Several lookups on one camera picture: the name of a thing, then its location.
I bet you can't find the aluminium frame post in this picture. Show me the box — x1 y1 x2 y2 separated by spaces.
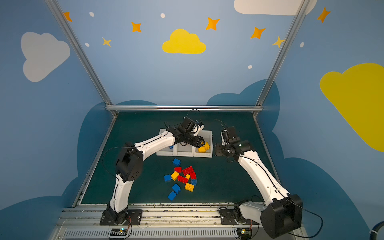
45 0 113 107
253 0 311 121

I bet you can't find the circuit board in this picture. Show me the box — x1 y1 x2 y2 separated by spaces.
236 228 252 240
109 228 128 240

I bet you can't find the left circuit board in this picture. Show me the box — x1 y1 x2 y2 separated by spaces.
109 228 128 240

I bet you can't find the left white plastic bin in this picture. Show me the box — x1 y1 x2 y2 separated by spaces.
156 129 176 157

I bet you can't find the aluminium mounting rail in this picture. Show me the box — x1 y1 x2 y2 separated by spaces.
50 203 270 240

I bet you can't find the right white plastic bin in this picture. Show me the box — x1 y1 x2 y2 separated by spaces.
193 130 213 158

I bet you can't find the aluminium frame left post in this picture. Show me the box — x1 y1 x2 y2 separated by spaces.
45 0 113 107

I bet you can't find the blue lego brick bottom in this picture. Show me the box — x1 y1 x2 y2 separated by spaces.
168 191 178 201

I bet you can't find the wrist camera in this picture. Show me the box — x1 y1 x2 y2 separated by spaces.
221 127 241 145
179 117 204 135

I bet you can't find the middle white plastic bin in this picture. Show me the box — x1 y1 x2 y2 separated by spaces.
174 143 196 157

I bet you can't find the red lego brick right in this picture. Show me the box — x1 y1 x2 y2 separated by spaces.
190 172 197 180

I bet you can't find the red lego brick low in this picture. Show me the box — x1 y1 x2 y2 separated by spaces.
177 175 189 184

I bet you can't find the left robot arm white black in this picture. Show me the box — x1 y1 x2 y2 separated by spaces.
100 125 205 226

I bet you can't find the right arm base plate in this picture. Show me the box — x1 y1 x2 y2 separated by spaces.
218 207 260 225

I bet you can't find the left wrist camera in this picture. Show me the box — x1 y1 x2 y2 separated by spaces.
179 117 204 135

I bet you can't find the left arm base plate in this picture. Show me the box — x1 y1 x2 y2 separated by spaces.
100 210 143 226

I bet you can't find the aluminium frame right post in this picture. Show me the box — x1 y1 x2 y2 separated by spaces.
253 0 311 121

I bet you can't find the long red lego brick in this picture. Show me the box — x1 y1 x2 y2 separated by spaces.
182 166 194 176

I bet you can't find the white plastic bin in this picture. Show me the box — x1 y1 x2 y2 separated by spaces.
156 129 176 157
174 143 196 157
193 130 213 158

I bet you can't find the grey corrugated hose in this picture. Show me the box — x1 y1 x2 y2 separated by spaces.
369 220 384 240

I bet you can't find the aluminium frame back bar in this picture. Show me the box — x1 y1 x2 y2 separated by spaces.
106 105 263 112

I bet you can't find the right circuit board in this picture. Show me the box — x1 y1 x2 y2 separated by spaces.
236 228 252 240

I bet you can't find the blue lego brick top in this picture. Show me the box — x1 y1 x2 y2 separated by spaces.
173 159 181 167

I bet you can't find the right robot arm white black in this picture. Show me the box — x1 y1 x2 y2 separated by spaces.
215 141 303 239

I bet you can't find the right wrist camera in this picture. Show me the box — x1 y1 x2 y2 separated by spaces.
221 127 241 145

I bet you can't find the yellow lego brick bottom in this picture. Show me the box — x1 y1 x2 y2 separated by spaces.
185 183 195 192

